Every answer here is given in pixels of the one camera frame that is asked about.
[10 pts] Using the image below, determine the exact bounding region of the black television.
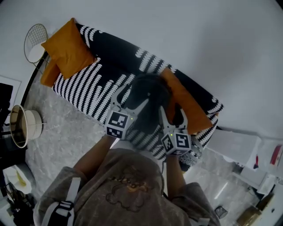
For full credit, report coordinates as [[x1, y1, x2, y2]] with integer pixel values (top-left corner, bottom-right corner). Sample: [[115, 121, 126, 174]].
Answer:
[[0, 83, 14, 111]]

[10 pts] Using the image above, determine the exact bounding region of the red packet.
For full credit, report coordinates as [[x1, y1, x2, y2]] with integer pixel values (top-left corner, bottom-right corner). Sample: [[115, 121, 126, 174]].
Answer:
[[269, 144, 283, 166]]

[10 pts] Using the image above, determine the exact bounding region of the person's brown shirt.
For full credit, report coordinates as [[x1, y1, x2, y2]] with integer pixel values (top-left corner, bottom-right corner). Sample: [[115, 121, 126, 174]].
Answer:
[[33, 147, 222, 226]]

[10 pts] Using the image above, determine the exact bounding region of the person's left forearm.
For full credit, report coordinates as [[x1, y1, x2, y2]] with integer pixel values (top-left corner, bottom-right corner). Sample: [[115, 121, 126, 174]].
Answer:
[[76, 135, 115, 177]]

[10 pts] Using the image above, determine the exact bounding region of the person's right forearm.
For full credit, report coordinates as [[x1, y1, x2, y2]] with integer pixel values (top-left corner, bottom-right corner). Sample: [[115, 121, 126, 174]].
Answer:
[[164, 154, 187, 199]]

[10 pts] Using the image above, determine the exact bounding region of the black white patterned knit blanket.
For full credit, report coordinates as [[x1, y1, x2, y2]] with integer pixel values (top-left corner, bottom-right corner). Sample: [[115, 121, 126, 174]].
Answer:
[[179, 136, 203, 172]]

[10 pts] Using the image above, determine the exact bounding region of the black wire bin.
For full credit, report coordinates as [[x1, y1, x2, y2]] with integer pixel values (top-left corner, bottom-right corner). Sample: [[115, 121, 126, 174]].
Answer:
[[214, 206, 228, 219]]

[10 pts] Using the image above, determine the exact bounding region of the white table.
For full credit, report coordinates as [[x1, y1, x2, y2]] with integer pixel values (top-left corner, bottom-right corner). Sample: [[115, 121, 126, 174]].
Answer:
[[207, 129, 283, 195]]

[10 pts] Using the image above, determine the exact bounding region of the orange cushion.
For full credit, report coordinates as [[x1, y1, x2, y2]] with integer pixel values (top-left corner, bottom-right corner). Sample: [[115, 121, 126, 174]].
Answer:
[[160, 67, 213, 135], [41, 17, 98, 79]]

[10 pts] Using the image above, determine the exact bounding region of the black white striped sofa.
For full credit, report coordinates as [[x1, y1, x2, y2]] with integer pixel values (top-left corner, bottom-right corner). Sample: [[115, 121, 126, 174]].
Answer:
[[40, 22, 224, 161]]

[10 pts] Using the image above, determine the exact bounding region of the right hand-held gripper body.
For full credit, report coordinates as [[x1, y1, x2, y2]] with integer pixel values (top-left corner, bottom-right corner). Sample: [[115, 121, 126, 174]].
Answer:
[[161, 125, 192, 156]]

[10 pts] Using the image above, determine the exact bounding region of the white round seat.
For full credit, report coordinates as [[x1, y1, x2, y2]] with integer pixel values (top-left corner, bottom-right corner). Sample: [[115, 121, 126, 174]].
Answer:
[[3, 164, 36, 195]]

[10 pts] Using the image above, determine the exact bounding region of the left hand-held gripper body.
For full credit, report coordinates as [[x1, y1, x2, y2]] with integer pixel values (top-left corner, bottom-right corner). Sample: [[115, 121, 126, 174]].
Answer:
[[105, 105, 139, 141]]

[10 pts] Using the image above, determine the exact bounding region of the yellow item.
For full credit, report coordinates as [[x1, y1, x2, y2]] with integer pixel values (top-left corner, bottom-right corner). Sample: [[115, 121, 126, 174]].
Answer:
[[16, 171, 27, 186]]

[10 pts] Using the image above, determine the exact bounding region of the gold metal item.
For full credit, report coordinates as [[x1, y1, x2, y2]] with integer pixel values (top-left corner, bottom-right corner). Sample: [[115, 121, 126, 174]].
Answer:
[[236, 192, 276, 226]]

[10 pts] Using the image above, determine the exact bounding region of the white black shoulder strap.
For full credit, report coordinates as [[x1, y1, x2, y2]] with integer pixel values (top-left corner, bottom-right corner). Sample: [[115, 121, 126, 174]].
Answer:
[[41, 177, 81, 226]]

